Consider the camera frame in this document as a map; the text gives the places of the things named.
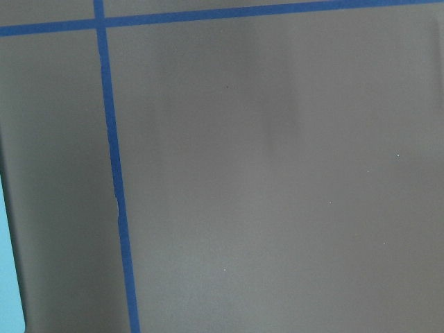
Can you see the light blue plastic bin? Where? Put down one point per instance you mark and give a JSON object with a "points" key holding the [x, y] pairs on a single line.
{"points": [[12, 313]]}

